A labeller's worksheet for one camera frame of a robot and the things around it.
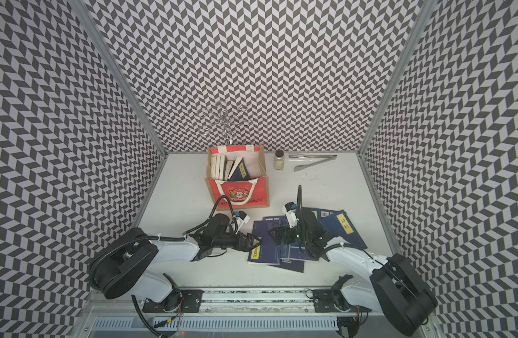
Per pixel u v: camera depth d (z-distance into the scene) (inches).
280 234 29.6
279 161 42.4
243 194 35.0
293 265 31.7
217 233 27.1
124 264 17.1
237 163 35.8
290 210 30.0
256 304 28.6
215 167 34.1
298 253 32.3
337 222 35.2
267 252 32.1
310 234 25.7
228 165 35.6
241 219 31.6
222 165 34.2
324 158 46.4
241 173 37.6
